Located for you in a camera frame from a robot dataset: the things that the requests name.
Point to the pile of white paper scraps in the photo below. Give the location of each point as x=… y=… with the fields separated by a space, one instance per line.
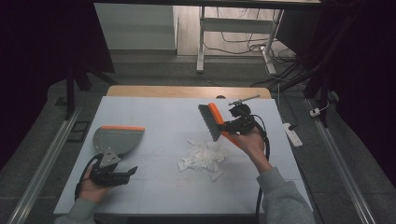
x=204 y=157

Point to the black floor frame plate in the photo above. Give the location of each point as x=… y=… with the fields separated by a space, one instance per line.
x=72 y=139

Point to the grey dustpan with orange edge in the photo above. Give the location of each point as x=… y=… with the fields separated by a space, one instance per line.
x=123 y=138

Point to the white tabletop board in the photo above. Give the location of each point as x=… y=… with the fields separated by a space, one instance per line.
x=155 y=112

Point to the white power strip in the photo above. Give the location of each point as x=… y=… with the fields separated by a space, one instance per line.
x=292 y=135

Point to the wooden table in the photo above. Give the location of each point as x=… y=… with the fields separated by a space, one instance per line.
x=171 y=91

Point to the person's right hand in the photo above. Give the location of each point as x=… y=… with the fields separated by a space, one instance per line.
x=253 y=146

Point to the small white adapter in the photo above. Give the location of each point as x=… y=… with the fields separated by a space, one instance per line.
x=315 y=112

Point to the dark curtain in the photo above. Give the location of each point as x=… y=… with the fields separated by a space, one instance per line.
x=31 y=62
x=373 y=77

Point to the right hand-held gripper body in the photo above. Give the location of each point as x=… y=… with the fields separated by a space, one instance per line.
x=243 y=123

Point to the aluminium rail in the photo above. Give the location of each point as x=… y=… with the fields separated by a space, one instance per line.
x=43 y=168
x=342 y=168

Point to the white desk frame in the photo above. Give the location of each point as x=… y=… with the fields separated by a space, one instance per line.
x=236 y=25

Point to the orange brush with grey bristles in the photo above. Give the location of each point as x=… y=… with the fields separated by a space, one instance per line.
x=214 y=113

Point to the person's left hand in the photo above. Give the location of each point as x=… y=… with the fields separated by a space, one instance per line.
x=91 y=191

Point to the black metal stand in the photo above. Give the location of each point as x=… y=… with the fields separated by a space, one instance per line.
x=70 y=93
x=314 y=87

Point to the small black floor plate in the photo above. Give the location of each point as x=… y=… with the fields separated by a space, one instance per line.
x=60 y=101

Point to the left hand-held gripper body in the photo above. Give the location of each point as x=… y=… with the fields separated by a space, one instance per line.
x=109 y=158

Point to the white cabinet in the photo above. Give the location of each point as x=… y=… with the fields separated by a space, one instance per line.
x=134 y=28

